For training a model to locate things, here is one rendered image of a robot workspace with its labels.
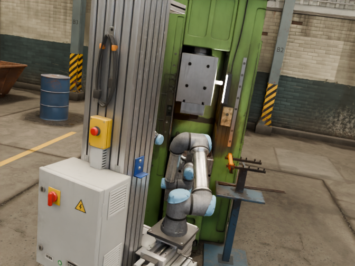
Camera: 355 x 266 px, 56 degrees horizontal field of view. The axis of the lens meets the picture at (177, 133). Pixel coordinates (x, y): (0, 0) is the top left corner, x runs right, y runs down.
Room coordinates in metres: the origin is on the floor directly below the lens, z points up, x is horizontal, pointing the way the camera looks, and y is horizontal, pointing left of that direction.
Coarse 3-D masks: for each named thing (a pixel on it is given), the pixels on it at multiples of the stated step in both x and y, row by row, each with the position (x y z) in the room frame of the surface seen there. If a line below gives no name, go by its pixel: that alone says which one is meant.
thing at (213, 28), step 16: (192, 0) 2.92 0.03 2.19; (208, 0) 2.92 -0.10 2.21; (224, 0) 2.92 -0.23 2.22; (192, 16) 2.92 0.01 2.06; (208, 16) 2.92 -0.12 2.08; (224, 16) 2.92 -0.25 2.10; (192, 32) 2.92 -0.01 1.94; (208, 32) 2.91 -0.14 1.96; (224, 32) 2.92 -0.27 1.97; (208, 48) 2.92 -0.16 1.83; (224, 48) 2.91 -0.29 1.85
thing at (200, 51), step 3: (192, 48) 3.03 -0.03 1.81; (195, 48) 2.98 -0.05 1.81; (198, 48) 2.97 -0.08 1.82; (201, 48) 2.96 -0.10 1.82; (204, 48) 2.98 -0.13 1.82; (195, 51) 2.98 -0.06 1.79; (198, 51) 2.97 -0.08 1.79; (201, 51) 2.97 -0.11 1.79; (204, 51) 2.98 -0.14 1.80; (207, 51) 3.01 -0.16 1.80; (201, 54) 2.96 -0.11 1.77; (204, 54) 2.98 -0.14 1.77; (207, 54) 3.01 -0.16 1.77
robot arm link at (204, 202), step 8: (192, 136) 1.98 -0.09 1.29; (200, 136) 1.99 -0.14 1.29; (208, 136) 2.01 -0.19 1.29; (192, 144) 1.96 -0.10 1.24; (200, 144) 1.95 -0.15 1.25; (208, 144) 1.97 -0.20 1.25; (192, 152) 1.94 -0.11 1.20; (200, 152) 1.92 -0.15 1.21; (208, 152) 1.96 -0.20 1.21; (200, 160) 1.87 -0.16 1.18; (200, 168) 1.83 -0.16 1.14; (200, 176) 1.79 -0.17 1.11; (200, 184) 1.75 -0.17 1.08; (208, 184) 1.78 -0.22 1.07; (192, 192) 1.73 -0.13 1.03; (200, 192) 1.69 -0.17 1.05; (208, 192) 1.71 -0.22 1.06; (200, 200) 1.65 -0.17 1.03; (208, 200) 1.66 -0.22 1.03; (200, 208) 1.63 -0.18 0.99; (208, 208) 1.64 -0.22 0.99
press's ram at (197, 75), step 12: (192, 60) 2.77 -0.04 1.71; (204, 60) 2.77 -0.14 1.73; (216, 60) 2.77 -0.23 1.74; (180, 72) 2.78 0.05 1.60; (192, 72) 2.77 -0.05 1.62; (204, 72) 2.77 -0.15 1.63; (180, 84) 2.78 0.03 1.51; (192, 84) 2.77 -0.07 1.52; (204, 84) 2.77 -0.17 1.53; (180, 96) 2.78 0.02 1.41; (192, 96) 2.77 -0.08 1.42; (204, 96) 2.77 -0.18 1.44
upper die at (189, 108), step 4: (184, 100) 2.87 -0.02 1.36; (184, 104) 2.77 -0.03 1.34; (188, 104) 2.77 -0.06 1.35; (192, 104) 2.77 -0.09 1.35; (196, 104) 2.77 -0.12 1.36; (200, 104) 2.77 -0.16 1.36; (184, 108) 2.77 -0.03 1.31; (188, 108) 2.77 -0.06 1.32; (192, 108) 2.77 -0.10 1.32; (196, 108) 2.77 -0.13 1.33; (200, 108) 2.77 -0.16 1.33; (180, 112) 2.78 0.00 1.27; (184, 112) 2.77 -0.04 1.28; (188, 112) 2.77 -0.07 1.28; (192, 112) 2.77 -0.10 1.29; (196, 112) 2.77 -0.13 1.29; (200, 112) 2.77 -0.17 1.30
